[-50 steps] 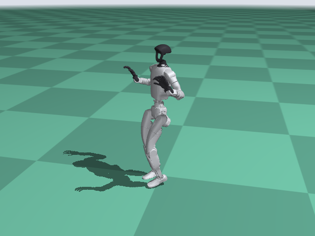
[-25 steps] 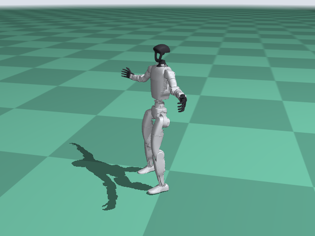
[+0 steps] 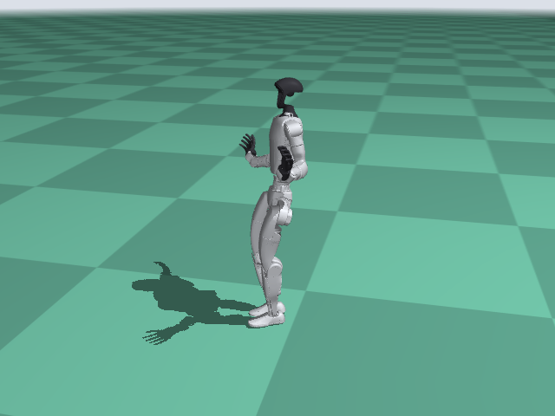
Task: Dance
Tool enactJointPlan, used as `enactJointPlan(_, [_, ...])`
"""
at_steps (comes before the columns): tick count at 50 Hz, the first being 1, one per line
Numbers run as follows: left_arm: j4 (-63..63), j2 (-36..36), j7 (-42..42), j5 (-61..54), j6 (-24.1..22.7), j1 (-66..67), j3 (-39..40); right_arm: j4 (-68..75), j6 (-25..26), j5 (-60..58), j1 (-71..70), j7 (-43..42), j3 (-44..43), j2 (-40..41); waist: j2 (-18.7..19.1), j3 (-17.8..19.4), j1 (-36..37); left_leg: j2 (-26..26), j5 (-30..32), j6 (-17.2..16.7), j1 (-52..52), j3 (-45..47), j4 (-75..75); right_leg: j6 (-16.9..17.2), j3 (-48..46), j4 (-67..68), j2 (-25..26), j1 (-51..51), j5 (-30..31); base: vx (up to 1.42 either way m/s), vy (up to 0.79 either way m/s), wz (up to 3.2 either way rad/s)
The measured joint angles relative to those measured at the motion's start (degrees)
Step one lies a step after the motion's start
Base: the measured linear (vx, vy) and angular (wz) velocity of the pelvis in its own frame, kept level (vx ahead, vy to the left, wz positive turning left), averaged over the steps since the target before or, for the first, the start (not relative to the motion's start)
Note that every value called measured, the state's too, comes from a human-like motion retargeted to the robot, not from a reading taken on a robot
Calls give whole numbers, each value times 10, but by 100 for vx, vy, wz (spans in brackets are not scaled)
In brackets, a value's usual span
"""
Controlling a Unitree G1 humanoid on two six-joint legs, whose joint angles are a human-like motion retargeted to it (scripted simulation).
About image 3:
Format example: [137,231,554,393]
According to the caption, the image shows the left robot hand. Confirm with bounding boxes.
[277,146,294,181]

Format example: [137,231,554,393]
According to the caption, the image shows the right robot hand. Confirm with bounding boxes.
[239,133,257,156]

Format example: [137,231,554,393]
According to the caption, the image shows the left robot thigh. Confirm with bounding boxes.
[258,200,292,273]

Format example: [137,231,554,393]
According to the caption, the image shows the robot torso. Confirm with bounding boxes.
[267,113,303,208]

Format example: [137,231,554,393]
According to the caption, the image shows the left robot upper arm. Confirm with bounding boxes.
[284,120,306,166]

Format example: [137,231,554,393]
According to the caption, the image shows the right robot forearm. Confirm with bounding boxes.
[245,151,270,167]

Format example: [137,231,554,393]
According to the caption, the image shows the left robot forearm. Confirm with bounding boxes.
[276,162,308,183]

